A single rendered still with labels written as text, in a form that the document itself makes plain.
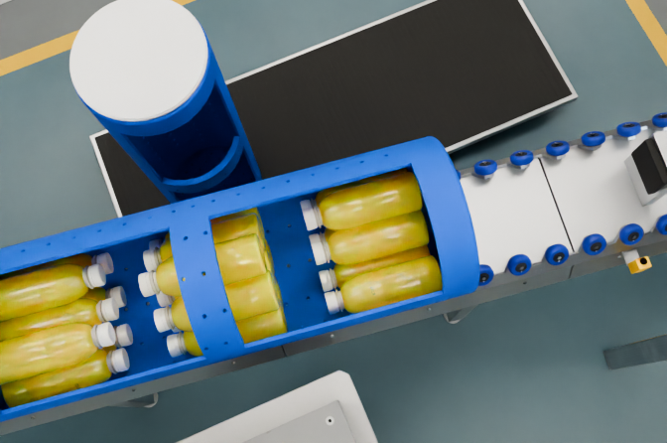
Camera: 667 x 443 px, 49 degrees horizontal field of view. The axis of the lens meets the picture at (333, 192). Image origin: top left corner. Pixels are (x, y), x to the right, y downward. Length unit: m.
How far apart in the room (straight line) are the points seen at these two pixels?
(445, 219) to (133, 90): 0.68
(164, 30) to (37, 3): 1.47
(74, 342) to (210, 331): 0.24
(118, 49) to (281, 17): 1.25
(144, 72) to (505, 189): 0.76
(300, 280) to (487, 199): 0.41
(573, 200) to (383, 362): 1.02
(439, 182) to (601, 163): 0.50
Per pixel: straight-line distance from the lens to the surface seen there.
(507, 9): 2.62
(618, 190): 1.59
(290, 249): 1.43
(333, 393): 1.21
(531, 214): 1.52
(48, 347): 1.32
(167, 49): 1.54
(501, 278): 1.48
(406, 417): 2.36
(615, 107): 2.72
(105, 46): 1.58
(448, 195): 1.18
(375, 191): 1.27
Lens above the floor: 2.36
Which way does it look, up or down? 73 degrees down
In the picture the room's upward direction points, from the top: 6 degrees counter-clockwise
